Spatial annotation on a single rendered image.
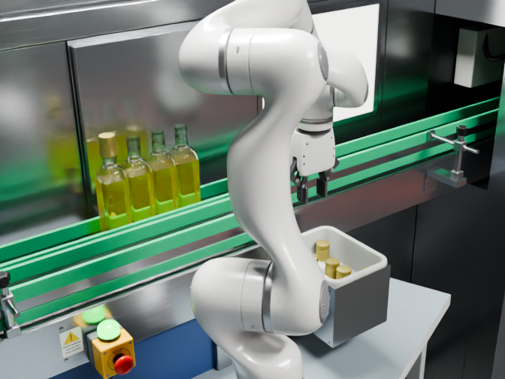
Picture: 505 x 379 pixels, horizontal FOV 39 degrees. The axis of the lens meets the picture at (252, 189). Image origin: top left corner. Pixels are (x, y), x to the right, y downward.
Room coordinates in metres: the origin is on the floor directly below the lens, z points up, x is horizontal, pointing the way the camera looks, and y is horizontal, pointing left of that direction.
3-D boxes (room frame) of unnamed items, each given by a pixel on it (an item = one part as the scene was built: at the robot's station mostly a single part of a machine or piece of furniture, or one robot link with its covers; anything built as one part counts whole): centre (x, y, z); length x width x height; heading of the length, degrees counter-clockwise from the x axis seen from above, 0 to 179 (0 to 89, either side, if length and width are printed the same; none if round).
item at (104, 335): (1.15, 0.29, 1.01); 0.04 x 0.04 x 0.03
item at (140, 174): (1.41, 0.25, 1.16); 0.06 x 0.06 x 0.21; 36
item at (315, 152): (1.46, -0.14, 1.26); 0.10 x 0.07 x 0.11; 123
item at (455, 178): (1.82, -0.55, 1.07); 0.17 x 0.05 x 0.23; 35
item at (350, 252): (1.43, -0.18, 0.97); 0.22 x 0.17 x 0.09; 35
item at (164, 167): (1.44, 0.20, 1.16); 0.06 x 0.06 x 0.21; 34
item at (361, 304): (1.46, -0.16, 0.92); 0.27 x 0.17 x 0.15; 35
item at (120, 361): (1.11, 0.26, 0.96); 0.04 x 0.03 x 0.04; 125
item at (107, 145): (1.37, 0.30, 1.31); 0.04 x 0.04 x 0.04
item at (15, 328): (1.07, 0.44, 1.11); 0.07 x 0.04 x 0.13; 35
